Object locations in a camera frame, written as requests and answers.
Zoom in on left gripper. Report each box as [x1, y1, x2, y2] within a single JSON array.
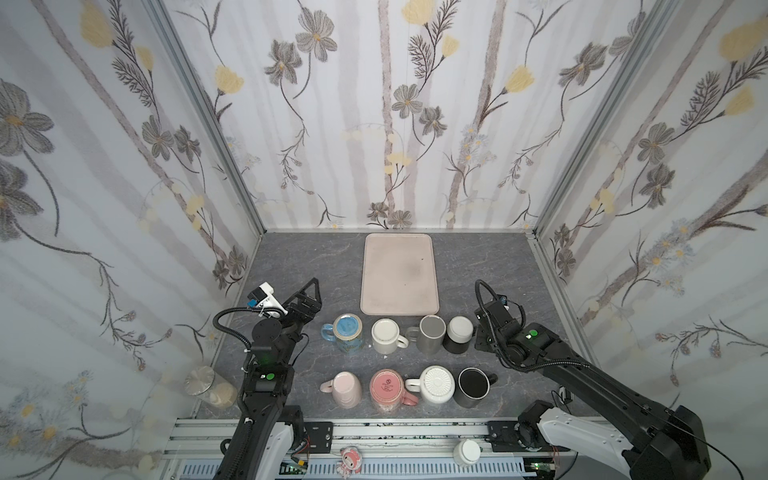
[[273, 279, 320, 368]]

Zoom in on black and white mug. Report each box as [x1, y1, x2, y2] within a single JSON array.
[[443, 316, 475, 355]]

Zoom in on grey ceramic mug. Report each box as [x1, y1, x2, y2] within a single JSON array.
[[405, 315, 446, 355]]

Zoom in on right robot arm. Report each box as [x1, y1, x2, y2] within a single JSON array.
[[475, 293, 712, 479]]

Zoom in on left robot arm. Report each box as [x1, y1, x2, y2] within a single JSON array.
[[212, 278, 322, 479]]

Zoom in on blue butterfly mug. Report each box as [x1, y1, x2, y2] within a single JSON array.
[[320, 313, 364, 354]]

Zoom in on white ribbed mug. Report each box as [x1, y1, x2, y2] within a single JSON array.
[[405, 365, 455, 405]]

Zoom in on cream white mug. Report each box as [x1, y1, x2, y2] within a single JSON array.
[[371, 318, 410, 355]]

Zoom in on light pink mug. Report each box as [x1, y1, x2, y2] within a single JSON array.
[[319, 371, 363, 409]]

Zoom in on dark pink mug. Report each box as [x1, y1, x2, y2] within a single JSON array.
[[369, 369, 419, 413]]

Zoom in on beige rectangular tray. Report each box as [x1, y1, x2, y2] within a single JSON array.
[[360, 233, 439, 317]]

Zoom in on white round knob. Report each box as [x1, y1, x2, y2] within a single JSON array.
[[453, 439, 482, 468]]

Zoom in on pink toy figure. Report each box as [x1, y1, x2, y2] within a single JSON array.
[[337, 446, 363, 479]]

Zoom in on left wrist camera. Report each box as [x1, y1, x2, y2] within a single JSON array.
[[246, 282, 287, 318]]

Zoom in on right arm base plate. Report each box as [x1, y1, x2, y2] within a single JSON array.
[[485, 420, 526, 453]]

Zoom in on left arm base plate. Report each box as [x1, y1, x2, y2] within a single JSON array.
[[304, 421, 334, 454]]

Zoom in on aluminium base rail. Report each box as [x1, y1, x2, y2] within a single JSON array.
[[158, 416, 577, 480]]

